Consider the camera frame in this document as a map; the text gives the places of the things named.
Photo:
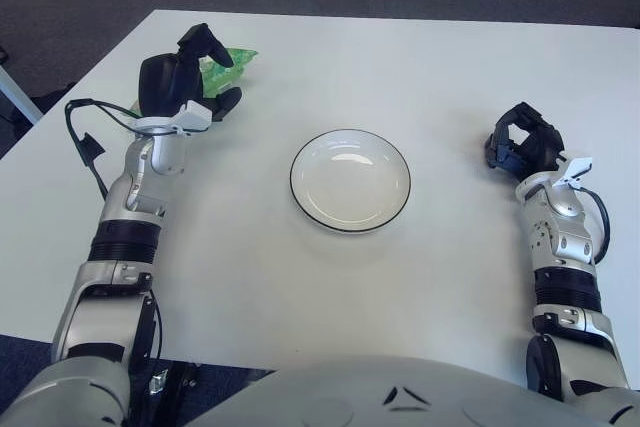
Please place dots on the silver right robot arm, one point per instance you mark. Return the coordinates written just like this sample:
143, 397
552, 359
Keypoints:
567, 242

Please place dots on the white plate with black rim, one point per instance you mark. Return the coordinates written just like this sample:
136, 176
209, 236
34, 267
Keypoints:
350, 187

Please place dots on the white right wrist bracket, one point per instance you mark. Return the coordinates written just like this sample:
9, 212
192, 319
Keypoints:
577, 167

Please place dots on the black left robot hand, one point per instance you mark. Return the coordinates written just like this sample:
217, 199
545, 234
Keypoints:
157, 84

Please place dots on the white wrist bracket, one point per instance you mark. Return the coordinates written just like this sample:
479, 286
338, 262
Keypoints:
577, 167
197, 117

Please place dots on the green chips bag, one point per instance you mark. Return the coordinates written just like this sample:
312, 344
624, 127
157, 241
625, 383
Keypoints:
220, 78

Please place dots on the metal bracket under table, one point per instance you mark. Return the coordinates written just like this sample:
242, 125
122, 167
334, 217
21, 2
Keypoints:
157, 382

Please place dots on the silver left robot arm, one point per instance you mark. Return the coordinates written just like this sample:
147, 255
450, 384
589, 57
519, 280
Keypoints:
130, 187

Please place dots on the grey robot torso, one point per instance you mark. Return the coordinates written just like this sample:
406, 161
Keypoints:
350, 392

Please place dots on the white desk leg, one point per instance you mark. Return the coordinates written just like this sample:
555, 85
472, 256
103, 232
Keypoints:
17, 94

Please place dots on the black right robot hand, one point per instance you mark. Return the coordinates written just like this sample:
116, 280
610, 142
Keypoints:
542, 147

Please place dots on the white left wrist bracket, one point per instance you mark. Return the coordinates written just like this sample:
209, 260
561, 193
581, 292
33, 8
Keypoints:
197, 117

